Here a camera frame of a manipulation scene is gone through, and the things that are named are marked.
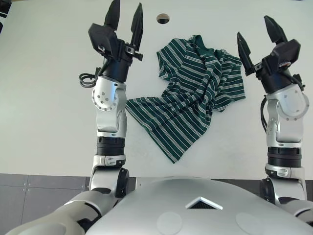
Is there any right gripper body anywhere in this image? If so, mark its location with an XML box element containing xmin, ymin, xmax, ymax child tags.
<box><xmin>253</xmin><ymin>61</ymin><xmax>294</xmax><ymax>95</ymax></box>

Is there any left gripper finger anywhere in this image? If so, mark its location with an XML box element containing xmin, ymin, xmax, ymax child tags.
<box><xmin>103</xmin><ymin>0</ymin><xmax>121</xmax><ymax>31</ymax></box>
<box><xmin>130</xmin><ymin>2</ymin><xmax>145</xmax><ymax>51</ymax></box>

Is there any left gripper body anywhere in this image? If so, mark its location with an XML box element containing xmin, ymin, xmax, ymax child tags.
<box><xmin>101</xmin><ymin>38</ymin><xmax>144</xmax><ymax>83</ymax></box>

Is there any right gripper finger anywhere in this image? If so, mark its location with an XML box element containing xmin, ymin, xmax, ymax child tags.
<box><xmin>236</xmin><ymin>31</ymin><xmax>256</xmax><ymax>77</ymax></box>
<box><xmin>263</xmin><ymin>15</ymin><xmax>289</xmax><ymax>45</ymax></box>

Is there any green white striped T-shirt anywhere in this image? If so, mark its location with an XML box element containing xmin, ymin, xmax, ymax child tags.
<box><xmin>125</xmin><ymin>34</ymin><xmax>246</xmax><ymax>165</ymax></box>

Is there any robot body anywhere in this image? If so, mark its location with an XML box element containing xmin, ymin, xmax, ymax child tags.
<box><xmin>84</xmin><ymin>177</ymin><xmax>313</xmax><ymax>235</ymax></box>

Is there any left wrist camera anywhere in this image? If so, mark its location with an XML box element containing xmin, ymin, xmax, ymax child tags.
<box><xmin>88</xmin><ymin>23</ymin><xmax>118</xmax><ymax>61</ymax></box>

